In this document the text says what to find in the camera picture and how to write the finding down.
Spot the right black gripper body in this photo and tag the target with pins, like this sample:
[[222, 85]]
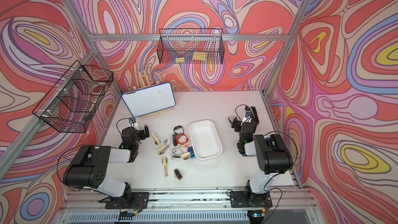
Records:
[[237, 124]]

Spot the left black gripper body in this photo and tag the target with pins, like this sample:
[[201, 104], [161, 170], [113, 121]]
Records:
[[139, 136]]

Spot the beige strap watch long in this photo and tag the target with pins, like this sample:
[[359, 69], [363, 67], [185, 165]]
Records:
[[164, 163]]

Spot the brown strap watch front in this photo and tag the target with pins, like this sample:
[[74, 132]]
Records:
[[178, 174]]

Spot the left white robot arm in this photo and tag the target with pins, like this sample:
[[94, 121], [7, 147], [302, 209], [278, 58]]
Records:
[[88, 170]]

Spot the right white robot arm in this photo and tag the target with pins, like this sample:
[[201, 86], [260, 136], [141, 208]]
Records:
[[273, 158]]

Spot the white plastic storage tray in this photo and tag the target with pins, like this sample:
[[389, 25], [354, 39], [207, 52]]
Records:
[[205, 140]]

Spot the dark brown leather watch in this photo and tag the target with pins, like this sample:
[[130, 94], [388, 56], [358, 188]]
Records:
[[175, 143]]

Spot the black band watch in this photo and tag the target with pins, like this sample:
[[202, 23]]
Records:
[[178, 129]]

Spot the white pink kids watch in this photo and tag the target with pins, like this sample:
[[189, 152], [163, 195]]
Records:
[[176, 153]]

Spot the white orange kids watch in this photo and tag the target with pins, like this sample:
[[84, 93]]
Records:
[[185, 145]]

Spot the black stapler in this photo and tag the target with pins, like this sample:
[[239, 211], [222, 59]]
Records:
[[255, 119]]

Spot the blue framed whiteboard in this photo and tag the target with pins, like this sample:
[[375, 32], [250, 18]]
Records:
[[148, 99]]

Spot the wooden easel stand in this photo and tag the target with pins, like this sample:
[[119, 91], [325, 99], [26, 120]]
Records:
[[146, 84]]

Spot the yellow sticky note pad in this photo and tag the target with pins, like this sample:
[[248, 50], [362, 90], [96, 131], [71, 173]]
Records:
[[199, 56]]

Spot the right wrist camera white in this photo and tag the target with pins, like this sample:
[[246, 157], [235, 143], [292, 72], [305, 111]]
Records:
[[247, 117]]

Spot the beige strap blue watch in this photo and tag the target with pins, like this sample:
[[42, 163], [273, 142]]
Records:
[[186, 156]]

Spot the black wire basket left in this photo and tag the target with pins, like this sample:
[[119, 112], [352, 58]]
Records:
[[71, 104]]

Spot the black wire basket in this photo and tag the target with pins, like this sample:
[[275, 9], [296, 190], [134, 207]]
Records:
[[177, 45], [71, 104]]

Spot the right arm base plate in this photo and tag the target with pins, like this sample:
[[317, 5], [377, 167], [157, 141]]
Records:
[[241, 199]]

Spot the black wire basket back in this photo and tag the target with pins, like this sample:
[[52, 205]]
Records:
[[177, 45]]

